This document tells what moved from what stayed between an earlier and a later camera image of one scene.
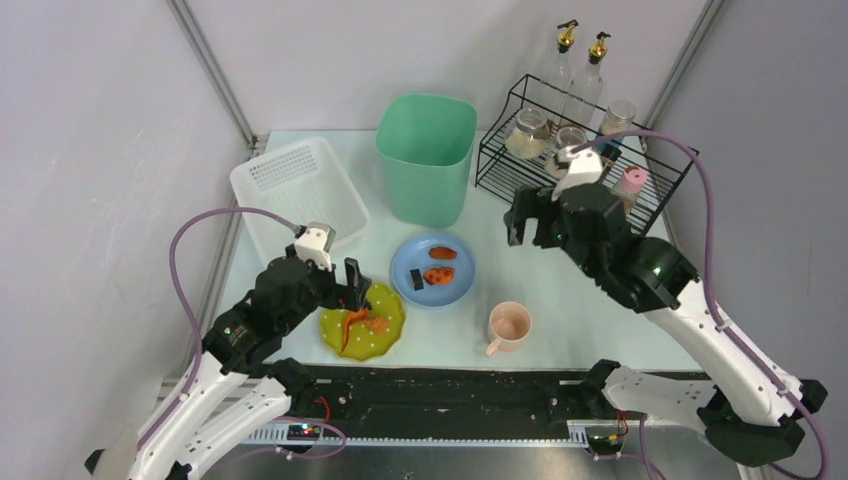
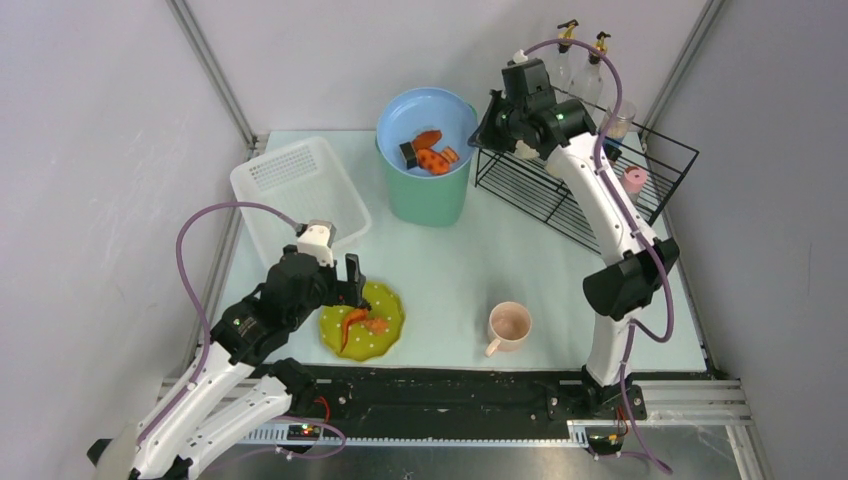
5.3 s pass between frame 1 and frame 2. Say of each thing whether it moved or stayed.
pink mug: stayed
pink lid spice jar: stayed
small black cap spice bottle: stayed
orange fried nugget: stayed
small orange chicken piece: moved
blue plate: moved
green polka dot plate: stayed
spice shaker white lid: stayed
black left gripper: stayed
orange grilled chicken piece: moved
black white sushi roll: moved
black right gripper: moved
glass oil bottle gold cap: stayed
